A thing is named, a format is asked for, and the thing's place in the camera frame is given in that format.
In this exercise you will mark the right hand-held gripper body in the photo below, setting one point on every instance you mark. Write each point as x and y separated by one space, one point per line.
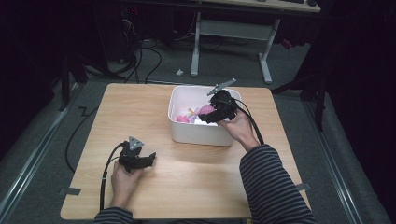
226 102

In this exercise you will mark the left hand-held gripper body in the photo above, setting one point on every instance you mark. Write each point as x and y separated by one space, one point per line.
130 154

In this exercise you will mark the pink cloth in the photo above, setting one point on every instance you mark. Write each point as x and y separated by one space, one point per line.
182 118
206 109

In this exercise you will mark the blue cloth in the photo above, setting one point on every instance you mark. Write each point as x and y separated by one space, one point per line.
193 119

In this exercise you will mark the white plastic bin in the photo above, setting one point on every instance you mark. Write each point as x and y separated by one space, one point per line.
199 133

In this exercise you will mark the yellow cloth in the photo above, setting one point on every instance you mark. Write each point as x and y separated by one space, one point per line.
190 112

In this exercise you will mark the person's right hand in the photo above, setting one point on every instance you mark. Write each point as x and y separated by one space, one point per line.
239 127

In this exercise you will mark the person's left hand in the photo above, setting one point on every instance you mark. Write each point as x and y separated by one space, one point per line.
124 183

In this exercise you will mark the white scrap on floor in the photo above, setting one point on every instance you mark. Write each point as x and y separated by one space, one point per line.
179 72

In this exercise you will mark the grey tape strip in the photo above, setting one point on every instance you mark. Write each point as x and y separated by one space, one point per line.
70 191
303 186

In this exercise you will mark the desk with grey metal legs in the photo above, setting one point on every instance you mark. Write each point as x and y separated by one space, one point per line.
233 29

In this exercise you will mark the dark metal stand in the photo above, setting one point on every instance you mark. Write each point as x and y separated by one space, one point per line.
73 77
311 90

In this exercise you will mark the metal floor rail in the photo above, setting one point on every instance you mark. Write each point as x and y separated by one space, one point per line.
28 168
333 165

